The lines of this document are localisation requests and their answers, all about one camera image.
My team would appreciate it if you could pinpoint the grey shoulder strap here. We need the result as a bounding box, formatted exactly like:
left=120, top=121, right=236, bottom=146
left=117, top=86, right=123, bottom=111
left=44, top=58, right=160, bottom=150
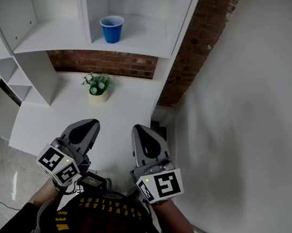
left=33, top=196, right=54, bottom=233

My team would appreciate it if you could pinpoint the person's left forearm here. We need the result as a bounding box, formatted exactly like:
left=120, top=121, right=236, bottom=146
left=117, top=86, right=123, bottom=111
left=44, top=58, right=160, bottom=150
left=28, top=176, right=66, bottom=212

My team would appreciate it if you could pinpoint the small potted flower plant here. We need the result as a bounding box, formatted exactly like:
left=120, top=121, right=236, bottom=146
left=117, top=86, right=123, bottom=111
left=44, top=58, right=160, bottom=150
left=78, top=70, right=113, bottom=108

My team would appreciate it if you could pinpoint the person's torso in dark jersey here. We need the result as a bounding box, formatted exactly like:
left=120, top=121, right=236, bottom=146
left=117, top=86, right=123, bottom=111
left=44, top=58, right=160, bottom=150
left=0, top=175, right=231, bottom=233

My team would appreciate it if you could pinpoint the white shelving unit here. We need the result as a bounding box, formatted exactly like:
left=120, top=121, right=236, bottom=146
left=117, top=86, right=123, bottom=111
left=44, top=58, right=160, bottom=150
left=0, top=0, right=202, bottom=128

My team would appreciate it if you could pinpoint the black chest-mounted device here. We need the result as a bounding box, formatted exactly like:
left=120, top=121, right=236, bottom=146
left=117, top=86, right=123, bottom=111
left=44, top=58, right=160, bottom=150
left=76, top=170, right=110, bottom=192

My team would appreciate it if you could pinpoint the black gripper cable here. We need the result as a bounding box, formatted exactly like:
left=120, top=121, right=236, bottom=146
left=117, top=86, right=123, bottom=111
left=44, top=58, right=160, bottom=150
left=64, top=179, right=84, bottom=197

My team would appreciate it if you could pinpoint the person's right forearm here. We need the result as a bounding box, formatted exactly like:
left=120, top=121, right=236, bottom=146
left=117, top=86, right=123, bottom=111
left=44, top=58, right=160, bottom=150
left=148, top=196, right=201, bottom=233

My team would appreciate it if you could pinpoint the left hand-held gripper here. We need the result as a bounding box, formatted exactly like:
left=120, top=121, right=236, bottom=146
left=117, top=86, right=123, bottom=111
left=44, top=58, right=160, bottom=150
left=33, top=111, right=102, bottom=191

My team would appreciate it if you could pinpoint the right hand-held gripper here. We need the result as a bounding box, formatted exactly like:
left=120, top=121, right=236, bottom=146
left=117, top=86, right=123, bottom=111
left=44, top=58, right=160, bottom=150
left=121, top=124, right=193, bottom=209

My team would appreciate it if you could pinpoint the blue plastic cup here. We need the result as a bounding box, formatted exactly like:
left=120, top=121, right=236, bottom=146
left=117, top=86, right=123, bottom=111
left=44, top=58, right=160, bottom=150
left=97, top=13, right=126, bottom=46

